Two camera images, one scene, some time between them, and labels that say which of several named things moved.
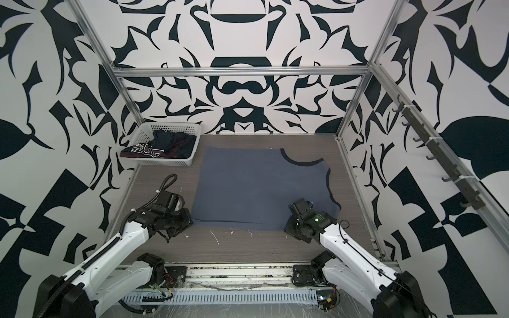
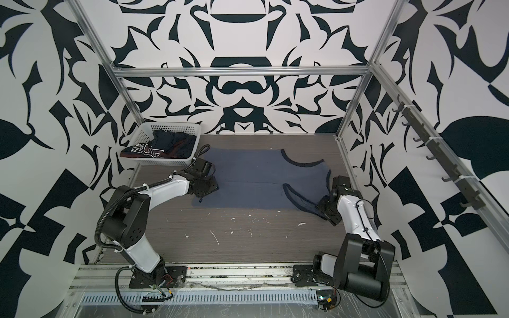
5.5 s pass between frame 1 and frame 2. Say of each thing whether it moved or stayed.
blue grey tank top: moved
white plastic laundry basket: stayed
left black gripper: moved
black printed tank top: stayed
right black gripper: moved
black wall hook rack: stayed
